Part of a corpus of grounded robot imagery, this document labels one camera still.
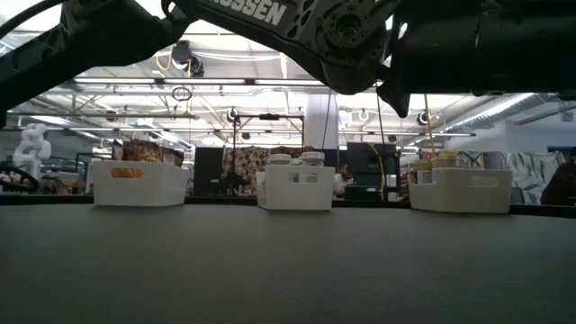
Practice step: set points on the leaf patterned cloth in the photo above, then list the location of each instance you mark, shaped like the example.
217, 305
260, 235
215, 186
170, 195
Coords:
531, 180

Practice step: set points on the brown-lidded spice jar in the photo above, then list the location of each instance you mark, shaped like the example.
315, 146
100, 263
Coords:
423, 165
448, 154
443, 163

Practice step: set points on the white plastic bin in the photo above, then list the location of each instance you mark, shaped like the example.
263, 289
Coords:
297, 198
459, 198
153, 193

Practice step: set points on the ceiling light strip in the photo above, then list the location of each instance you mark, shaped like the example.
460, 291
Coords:
405, 134

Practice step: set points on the long ceiling light rail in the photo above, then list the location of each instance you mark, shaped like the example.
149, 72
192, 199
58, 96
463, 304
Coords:
202, 82

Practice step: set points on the black upright panel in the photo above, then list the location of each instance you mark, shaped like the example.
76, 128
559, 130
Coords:
208, 171

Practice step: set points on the person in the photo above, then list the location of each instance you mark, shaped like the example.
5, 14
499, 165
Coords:
560, 184
343, 177

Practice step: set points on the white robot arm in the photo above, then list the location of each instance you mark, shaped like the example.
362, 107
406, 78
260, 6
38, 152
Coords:
31, 144

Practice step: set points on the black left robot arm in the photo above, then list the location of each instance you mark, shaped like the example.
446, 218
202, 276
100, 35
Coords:
90, 36

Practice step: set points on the black garment rack frame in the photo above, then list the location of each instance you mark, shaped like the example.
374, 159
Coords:
269, 117

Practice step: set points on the black cabinet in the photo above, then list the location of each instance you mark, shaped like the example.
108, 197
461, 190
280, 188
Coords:
360, 157

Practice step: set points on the white ventilation duct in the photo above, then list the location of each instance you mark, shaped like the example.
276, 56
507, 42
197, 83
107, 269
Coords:
495, 110

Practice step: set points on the bagel seasoning jar white lid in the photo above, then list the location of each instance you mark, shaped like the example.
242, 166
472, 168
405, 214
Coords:
280, 159
312, 157
295, 161

